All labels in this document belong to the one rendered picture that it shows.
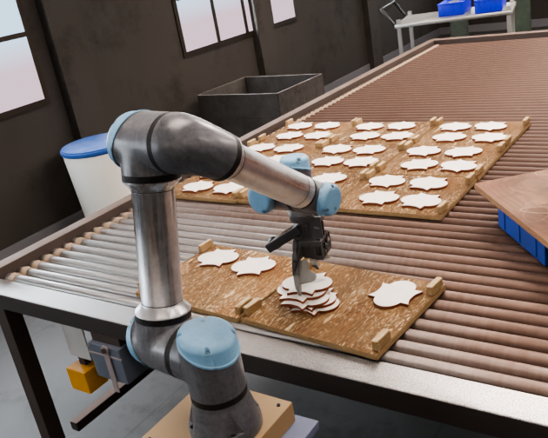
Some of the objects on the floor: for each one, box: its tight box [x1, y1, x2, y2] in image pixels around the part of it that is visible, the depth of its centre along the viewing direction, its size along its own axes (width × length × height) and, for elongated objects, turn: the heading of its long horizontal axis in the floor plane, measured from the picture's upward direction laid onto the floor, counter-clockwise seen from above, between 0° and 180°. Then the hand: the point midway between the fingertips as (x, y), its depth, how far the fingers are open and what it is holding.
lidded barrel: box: [60, 132, 131, 217], centre depth 523 cm, size 57×58×70 cm
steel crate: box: [197, 74, 325, 138], centre depth 651 cm, size 80×101×67 cm
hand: (306, 282), depth 179 cm, fingers open, 14 cm apart
